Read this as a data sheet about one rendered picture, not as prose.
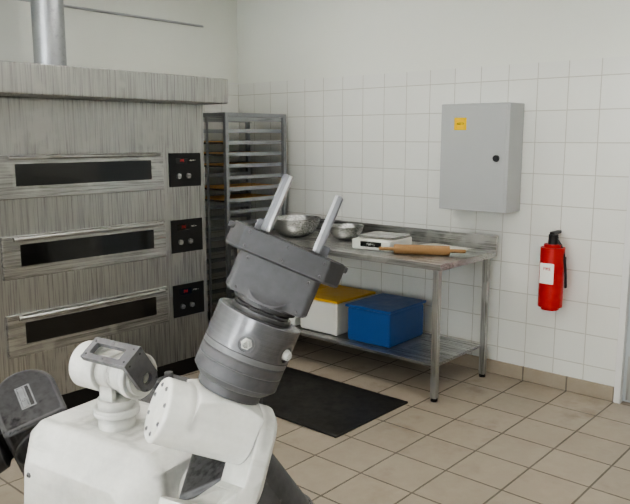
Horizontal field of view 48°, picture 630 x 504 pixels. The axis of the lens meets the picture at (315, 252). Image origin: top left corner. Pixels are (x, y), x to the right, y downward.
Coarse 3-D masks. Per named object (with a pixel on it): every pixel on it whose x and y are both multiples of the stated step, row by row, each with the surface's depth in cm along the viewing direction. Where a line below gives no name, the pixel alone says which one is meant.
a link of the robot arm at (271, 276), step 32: (256, 256) 69; (288, 256) 68; (320, 256) 68; (256, 288) 69; (288, 288) 69; (224, 320) 68; (256, 320) 67; (288, 320) 72; (224, 352) 67; (256, 352) 67; (288, 352) 69
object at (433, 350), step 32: (320, 224) 578; (352, 256) 469; (384, 256) 455; (416, 256) 455; (448, 256) 455; (480, 256) 461; (480, 320) 485; (384, 352) 469; (416, 352) 469; (448, 352) 469; (480, 352) 488
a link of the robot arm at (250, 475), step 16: (272, 416) 72; (272, 432) 71; (256, 448) 70; (272, 448) 71; (240, 464) 72; (256, 464) 70; (224, 480) 74; (240, 480) 70; (256, 480) 70; (160, 496) 69; (208, 496) 72; (224, 496) 69; (240, 496) 69; (256, 496) 69
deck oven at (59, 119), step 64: (0, 64) 352; (0, 128) 378; (64, 128) 406; (128, 128) 437; (192, 128) 474; (0, 192) 379; (64, 192) 407; (128, 192) 442; (192, 192) 480; (0, 256) 386; (64, 256) 410; (128, 256) 444; (192, 256) 485; (0, 320) 389; (64, 320) 415; (128, 320) 448; (192, 320) 491; (64, 384) 423
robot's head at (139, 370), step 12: (96, 348) 97; (120, 348) 95; (132, 348) 94; (84, 360) 96; (96, 360) 94; (108, 360) 93; (120, 360) 93; (132, 360) 93; (144, 360) 94; (132, 372) 93; (144, 372) 95; (156, 372) 97; (120, 384) 94; (132, 384) 94; (144, 384) 95; (132, 396) 95; (144, 396) 97
